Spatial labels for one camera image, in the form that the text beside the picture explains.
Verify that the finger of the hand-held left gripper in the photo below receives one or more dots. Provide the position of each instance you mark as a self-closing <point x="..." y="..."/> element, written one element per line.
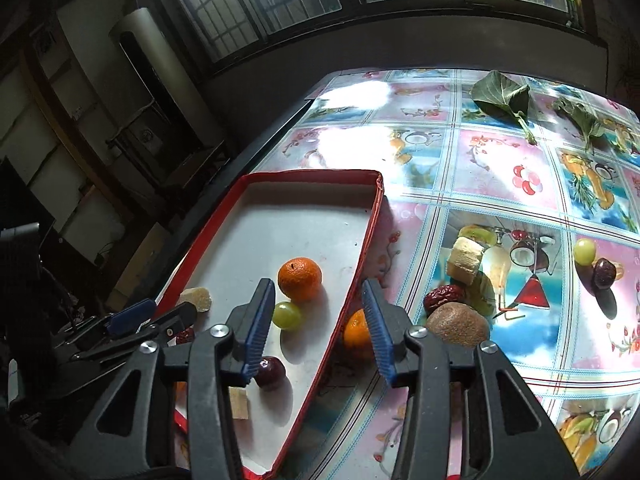
<point x="131" y="312"/>
<point x="172" y="319"/>

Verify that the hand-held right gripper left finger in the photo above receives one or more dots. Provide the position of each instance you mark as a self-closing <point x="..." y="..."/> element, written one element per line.
<point x="257" y="330"/>

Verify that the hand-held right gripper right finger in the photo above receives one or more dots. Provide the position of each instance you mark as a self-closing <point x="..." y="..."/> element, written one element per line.
<point x="377" y="335"/>

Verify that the mandarin orange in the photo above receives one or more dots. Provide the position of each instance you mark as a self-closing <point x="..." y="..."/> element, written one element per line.
<point x="299" y="279"/>
<point x="356" y="335"/>

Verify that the banana piece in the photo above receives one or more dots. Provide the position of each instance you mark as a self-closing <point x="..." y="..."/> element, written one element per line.
<point x="465" y="259"/>
<point x="241" y="404"/>
<point x="197" y="299"/>

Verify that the green grape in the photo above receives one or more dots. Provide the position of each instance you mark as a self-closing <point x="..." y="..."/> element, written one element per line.
<point x="584" y="250"/>
<point x="287" y="315"/>

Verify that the brown kiwi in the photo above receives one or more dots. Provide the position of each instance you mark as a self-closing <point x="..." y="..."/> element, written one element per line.
<point x="457" y="325"/>

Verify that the red cardboard tray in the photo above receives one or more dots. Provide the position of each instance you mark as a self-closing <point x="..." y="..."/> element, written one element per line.
<point x="300" y="220"/>

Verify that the white standing air conditioner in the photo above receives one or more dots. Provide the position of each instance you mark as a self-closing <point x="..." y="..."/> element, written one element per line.
<point x="150" y="60"/>

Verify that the green leaf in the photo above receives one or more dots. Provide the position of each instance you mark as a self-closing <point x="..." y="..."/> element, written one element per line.
<point x="580" y="112"/>
<point x="502" y="95"/>

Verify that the green bottle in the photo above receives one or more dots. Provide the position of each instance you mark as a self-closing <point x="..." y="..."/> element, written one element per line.
<point x="570" y="5"/>

